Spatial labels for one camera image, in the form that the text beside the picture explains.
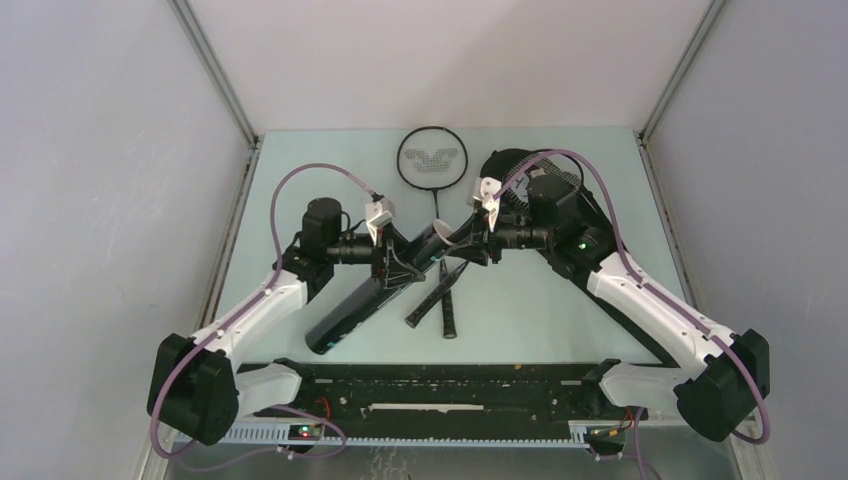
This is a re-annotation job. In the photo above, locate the black shuttlecock tube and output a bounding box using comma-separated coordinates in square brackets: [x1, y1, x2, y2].
[305, 225, 447, 355]

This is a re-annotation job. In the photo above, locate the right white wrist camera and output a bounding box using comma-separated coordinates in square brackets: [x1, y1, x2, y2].
[471, 177, 502, 232]

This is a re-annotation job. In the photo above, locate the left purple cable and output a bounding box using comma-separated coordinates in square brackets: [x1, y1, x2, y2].
[149, 163, 386, 460]

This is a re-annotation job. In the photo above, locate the black racket bag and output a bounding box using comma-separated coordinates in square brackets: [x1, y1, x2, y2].
[480, 149, 677, 367]

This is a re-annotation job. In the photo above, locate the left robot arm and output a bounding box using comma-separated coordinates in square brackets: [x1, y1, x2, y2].
[147, 195, 425, 446]

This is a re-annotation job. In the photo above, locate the right controller board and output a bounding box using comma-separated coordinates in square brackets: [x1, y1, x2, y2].
[585, 428, 626, 444]

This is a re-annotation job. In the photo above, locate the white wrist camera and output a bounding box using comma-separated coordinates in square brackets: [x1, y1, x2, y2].
[365, 197, 395, 246]
[471, 177, 502, 232]

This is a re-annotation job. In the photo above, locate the left controller board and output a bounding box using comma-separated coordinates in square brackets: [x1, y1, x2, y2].
[287, 424, 324, 442]

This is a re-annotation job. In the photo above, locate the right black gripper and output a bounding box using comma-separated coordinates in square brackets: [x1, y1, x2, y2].
[444, 209, 551, 270]

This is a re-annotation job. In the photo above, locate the left aluminium frame post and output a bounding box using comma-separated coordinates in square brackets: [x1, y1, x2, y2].
[168, 0, 260, 149]

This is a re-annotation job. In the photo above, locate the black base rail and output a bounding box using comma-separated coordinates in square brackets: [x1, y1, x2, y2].
[277, 358, 648, 442]

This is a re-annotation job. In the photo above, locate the aluminium frame post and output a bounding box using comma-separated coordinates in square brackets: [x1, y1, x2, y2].
[638, 0, 730, 145]
[168, 0, 260, 149]

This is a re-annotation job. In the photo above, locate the black racket on table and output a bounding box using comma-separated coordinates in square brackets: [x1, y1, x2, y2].
[396, 125, 470, 340]

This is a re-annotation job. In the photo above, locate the right aluminium frame post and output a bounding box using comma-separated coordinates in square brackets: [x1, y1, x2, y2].
[638, 0, 730, 145]

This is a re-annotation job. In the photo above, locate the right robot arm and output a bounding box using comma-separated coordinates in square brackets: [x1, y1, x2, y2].
[437, 175, 771, 444]

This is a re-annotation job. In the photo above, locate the black racket on bag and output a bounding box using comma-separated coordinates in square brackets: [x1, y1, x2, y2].
[398, 149, 585, 339]

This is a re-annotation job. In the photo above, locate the white tube lid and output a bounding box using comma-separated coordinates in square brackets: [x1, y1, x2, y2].
[432, 219, 456, 247]

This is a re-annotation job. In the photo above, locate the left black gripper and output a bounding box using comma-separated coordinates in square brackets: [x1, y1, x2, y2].
[326, 221, 425, 287]

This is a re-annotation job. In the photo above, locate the controller board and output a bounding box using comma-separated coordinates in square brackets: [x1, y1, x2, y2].
[585, 428, 626, 444]
[287, 424, 324, 442]

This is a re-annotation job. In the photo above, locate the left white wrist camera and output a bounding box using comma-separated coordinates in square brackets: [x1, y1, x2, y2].
[365, 197, 395, 246]

